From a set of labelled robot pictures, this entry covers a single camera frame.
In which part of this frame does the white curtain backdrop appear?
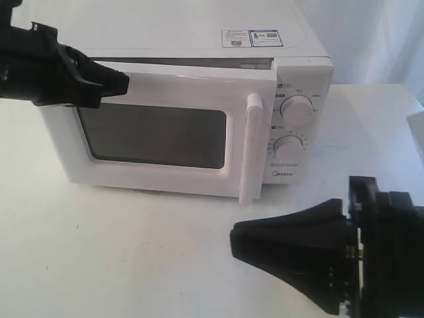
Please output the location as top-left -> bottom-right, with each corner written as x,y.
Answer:
307,0 -> 424,85

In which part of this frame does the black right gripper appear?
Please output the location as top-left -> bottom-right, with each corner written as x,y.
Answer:
229,176 -> 423,317

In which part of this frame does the white upper power knob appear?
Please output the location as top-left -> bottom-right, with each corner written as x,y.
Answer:
280,95 -> 314,127

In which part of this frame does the warning label sticker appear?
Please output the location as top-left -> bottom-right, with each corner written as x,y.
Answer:
221,29 -> 284,48

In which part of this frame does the white lower timer knob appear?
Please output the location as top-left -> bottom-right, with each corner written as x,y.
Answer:
274,135 -> 303,160

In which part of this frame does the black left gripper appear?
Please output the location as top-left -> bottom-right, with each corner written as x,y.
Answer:
1,1 -> 129,109

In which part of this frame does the white Midea microwave body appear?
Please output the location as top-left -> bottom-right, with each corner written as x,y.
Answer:
66,1 -> 333,198

